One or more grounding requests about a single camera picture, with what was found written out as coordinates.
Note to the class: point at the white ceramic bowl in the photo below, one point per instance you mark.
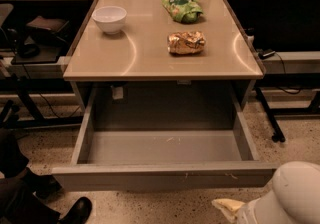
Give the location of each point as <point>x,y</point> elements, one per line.
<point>110,19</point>

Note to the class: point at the black table leg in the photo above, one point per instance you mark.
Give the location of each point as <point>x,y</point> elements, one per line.
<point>23,86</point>
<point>278,135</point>

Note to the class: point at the dark trouser leg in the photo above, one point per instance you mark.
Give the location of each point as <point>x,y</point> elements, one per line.
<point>18,201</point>

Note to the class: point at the green chip bag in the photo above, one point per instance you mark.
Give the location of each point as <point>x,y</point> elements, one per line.
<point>183,11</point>

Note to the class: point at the black shoe rear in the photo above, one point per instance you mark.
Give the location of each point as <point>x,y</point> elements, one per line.
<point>44,185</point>

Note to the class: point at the black power adapter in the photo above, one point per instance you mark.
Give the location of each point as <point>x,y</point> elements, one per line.
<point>265,54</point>

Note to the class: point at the dark box on shelf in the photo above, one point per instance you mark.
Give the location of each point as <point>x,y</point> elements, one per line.
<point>42,28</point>

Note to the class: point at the black table leg left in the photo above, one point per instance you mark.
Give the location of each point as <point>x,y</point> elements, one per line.
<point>23,86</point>

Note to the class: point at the black shoe front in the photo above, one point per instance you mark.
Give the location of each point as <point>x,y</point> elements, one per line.
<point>79,212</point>

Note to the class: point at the black headphones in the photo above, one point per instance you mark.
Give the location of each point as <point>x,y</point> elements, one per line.
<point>20,45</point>

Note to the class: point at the black shoe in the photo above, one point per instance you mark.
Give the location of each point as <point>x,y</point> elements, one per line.
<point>79,212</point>
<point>44,185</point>

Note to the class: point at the gold foil snack bag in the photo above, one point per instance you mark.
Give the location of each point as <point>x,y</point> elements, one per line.
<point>184,43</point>

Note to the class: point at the grey drawer cabinet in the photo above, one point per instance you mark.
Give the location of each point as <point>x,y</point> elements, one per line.
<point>140,51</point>

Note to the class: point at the black table leg right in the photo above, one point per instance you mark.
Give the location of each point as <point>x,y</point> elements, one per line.
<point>278,135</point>

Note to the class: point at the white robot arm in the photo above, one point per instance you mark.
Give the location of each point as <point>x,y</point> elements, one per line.
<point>293,199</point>

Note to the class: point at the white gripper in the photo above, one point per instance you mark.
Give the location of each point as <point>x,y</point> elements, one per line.
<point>246,217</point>

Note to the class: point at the grey top drawer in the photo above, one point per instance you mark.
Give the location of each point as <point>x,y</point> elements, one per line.
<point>157,139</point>

